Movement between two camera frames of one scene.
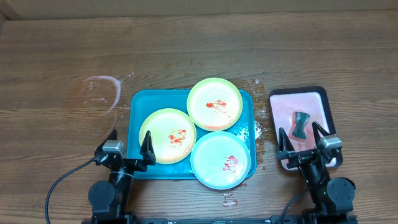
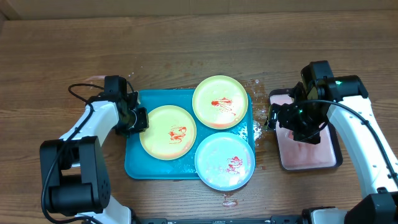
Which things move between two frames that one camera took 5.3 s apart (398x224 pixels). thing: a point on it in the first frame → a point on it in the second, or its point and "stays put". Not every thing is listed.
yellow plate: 173,135 stays put
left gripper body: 136,165 → 137,122
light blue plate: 220,160 stays put
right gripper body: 299,152 → 306,119
